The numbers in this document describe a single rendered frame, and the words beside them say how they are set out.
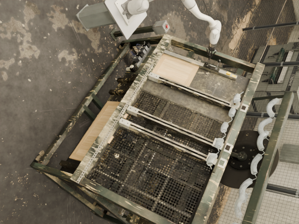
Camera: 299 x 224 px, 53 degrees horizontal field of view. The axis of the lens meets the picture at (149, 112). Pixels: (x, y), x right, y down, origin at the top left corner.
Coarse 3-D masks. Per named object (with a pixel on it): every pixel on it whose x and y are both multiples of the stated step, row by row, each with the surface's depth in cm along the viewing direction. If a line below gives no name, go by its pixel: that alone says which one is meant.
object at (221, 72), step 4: (164, 52) 380; (168, 52) 380; (172, 52) 380; (172, 56) 379; (176, 56) 376; (180, 56) 376; (184, 56) 376; (184, 60) 375; (188, 60) 373; (192, 60) 373; (196, 64) 370; (200, 64) 369; (204, 68) 369; (208, 68) 366; (216, 72) 365; (220, 72) 362; (224, 72) 362; (228, 76) 361; (232, 76) 359; (236, 76) 359
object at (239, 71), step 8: (192, 56) 386; (232, 72) 374; (240, 72) 371; (160, 104) 349; (152, 128) 333; (128, 160) 313; (192, 168) 313; (192, 176) 303; (120, 184) 300; (192, 184) 299; (128, 192) 298; (184, 192) 295; (144, 200) 293; (184, 200) 291
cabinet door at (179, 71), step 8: (168, 56) 379; (160, 64) 373; (168, 64) 373; (176, 64) 373; (184, 64) 372; (192, 64) 372; (160, 72) 366; (168, 72) 366; (176, 72) 366; (184, 72) 366; (192, 72) 365; (176, 80) 359; (184, 80) 360
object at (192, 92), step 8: (152, 72) 360; (160, 80) 355; (168, 80) 354; (176, 88) 352; (184, 88) 347; (192, 88) 347; (200, 96) 343; (208, 96) 343; (216, 104) 341; (224, 104) 335; (232, 104) 330
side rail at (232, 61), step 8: (176, 40) 389; (184, 40) 389; (184, 48) 393; (192, 48) 386; (200, 48) 381; (216, 56) 378; (224, 56) 374; (232, 64) 376; (240, 64) 370; (248, 64) 367
